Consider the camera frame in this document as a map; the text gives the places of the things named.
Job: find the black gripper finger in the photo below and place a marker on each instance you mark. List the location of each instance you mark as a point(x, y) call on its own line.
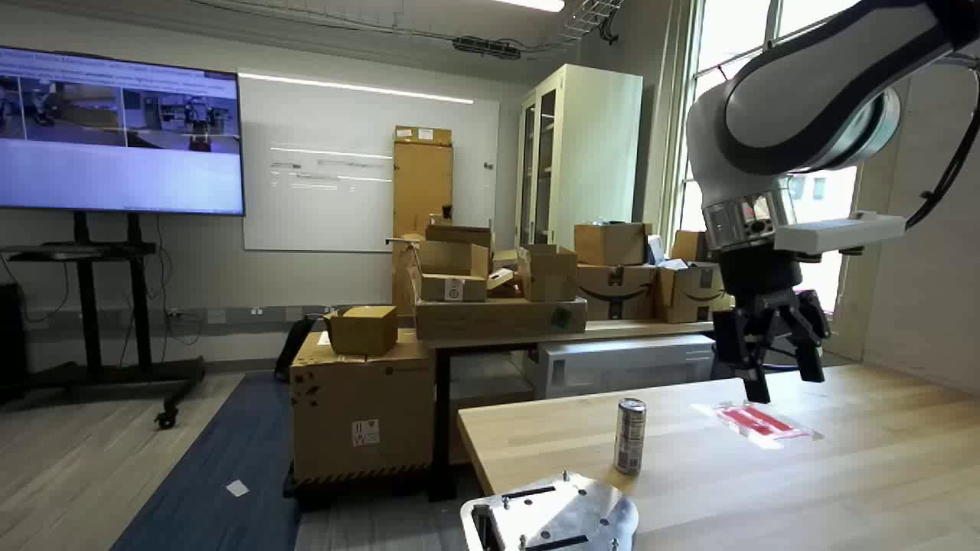
point(753, 367)
point(810, 347)

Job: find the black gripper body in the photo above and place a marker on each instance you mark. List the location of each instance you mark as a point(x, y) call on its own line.
point(760, 281)

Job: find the silver drink can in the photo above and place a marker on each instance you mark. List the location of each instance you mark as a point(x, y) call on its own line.
point(631, 439)

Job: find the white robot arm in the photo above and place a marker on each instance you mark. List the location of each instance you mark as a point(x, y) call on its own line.
point(816, 81)

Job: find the red white flat packet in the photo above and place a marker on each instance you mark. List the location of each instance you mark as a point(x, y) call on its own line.
point(760, 419)

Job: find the cardboard box with white label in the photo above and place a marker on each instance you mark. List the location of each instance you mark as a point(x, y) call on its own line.
point(694, 291)

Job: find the cardboard box with smile print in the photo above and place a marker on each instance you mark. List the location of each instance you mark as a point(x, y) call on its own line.
point(614, 294)

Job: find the flat aluminium metal plate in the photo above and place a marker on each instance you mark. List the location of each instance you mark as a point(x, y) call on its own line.
point(605, 510)

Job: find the tall white cabinet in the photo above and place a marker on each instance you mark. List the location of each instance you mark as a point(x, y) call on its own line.
point(599, 155)

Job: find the bright window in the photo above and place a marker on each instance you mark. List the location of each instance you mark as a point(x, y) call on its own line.
point(736, 31)

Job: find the long flat cardboard box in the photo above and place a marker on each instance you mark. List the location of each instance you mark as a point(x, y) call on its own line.
point(479, 321)

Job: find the tall brown cardboard box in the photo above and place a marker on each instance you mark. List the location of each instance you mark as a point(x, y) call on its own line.
point(421, 186)

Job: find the small open cardboard box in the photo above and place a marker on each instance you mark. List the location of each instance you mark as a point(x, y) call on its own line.
point(362, 331)

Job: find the large labelled cardboard box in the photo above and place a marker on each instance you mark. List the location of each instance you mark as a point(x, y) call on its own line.
point(355, 409)

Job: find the white paper scrap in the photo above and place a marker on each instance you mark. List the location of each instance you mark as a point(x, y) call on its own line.
point(237, 488)

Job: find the blue floor rug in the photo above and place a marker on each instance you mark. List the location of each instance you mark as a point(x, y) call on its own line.
point(224, 449)

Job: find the large flat screen monitor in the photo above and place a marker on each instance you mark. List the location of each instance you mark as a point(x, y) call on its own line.
point(112, 141)

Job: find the black monitor stand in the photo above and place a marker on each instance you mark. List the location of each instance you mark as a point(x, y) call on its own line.
point(89, 306)

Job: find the black floor cabinet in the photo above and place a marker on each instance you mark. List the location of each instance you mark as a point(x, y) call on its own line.
point(12, 341)

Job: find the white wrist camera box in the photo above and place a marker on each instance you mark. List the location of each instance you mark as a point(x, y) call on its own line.
point(836, 233)

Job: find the black frame side table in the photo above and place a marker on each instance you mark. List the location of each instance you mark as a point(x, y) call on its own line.
point(442, 409)

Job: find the wall whiteboard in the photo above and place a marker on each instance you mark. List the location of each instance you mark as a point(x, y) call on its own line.
point(339, 193)

